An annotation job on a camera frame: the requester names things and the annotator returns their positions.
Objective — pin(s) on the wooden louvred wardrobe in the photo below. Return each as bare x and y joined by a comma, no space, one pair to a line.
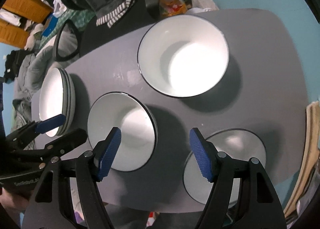
15,33

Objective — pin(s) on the open blue box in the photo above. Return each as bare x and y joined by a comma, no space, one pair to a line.
50,25

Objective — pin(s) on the green checked tablecloth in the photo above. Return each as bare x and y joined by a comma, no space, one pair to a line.
80,16

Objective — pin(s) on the white round plate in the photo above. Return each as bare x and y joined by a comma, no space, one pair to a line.
51,101
73,94
68,94

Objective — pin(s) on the light wooden board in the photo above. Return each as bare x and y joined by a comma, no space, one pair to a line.
307,144

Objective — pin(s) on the black office chair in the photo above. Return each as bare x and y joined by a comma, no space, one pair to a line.
135,19

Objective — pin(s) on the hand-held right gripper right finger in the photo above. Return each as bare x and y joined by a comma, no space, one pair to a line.
201,156

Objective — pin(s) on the person's left hand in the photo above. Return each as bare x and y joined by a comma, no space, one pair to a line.
11,202

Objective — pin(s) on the small white bowl dark rim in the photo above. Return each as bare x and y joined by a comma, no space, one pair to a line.
237,149

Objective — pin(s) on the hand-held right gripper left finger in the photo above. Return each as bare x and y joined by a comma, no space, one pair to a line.
110,154

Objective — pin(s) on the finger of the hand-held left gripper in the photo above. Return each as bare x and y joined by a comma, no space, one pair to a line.
70,139
50,122

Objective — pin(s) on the black clothes pile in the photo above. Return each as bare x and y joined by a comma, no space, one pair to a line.
13,61

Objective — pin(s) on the large white bowl dark rim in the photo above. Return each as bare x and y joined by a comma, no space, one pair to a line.
185,64

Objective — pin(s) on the grey puffy duvet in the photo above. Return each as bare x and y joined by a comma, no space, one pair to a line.
37,69

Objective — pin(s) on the beige clothes pile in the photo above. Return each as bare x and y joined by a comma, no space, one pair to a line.
33,38

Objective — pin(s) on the medium white bowl dark rim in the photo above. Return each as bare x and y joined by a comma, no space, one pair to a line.
135,131

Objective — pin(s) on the white plastic bag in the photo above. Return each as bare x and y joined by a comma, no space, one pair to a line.
58,5

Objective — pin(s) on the white knotted floor bag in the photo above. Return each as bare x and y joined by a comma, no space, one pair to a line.
202,10

